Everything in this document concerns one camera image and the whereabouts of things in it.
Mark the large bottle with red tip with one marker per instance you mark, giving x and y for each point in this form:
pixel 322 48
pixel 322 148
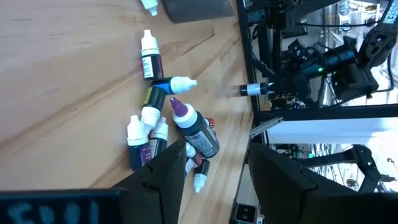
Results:
pixel 211 122

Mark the small green-labelled dropper bottle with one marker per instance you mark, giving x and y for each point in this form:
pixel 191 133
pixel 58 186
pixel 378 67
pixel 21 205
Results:
pixel 154 98

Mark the silver aluminium bracket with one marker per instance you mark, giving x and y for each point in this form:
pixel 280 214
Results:
pixel 265 126

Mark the small blue dropper bottle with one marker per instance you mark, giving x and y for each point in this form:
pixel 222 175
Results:
pixel 168 87

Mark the black aluminium table frame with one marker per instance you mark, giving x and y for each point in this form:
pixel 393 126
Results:
pixel 248 46

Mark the small table-level camera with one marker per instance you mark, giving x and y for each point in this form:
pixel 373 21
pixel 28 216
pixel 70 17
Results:
pixel 245 214

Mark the small dark red dropper bottle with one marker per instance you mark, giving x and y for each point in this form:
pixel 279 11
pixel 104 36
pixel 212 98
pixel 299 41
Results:
pixel 152 62

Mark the large bottle with purple tip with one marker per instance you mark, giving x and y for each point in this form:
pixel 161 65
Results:
pixel 199 137

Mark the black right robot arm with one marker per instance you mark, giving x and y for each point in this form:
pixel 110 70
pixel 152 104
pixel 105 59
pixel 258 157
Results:
pixel 339 57

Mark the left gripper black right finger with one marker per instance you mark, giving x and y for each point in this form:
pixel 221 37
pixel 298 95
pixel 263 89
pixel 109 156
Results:
pixel 286 199

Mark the small purple dropper bottle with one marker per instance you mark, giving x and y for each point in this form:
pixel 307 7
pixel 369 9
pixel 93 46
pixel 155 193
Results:
pixel 140 152

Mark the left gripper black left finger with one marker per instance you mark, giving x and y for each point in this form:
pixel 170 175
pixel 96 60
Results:
pixel 158 193

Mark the black metal stand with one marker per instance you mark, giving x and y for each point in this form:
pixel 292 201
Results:
pixel 363 158

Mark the large bottle with black tip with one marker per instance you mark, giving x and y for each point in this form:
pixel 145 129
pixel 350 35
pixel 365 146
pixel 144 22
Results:
pixel 255 89

